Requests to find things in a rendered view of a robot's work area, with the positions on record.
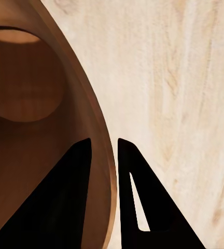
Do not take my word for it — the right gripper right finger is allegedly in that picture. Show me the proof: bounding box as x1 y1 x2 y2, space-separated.
118 138 206 249

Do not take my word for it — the trash can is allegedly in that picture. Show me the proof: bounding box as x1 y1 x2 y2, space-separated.
0 0 117 249

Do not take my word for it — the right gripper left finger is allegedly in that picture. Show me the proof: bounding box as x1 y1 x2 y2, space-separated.
0 138 92 249

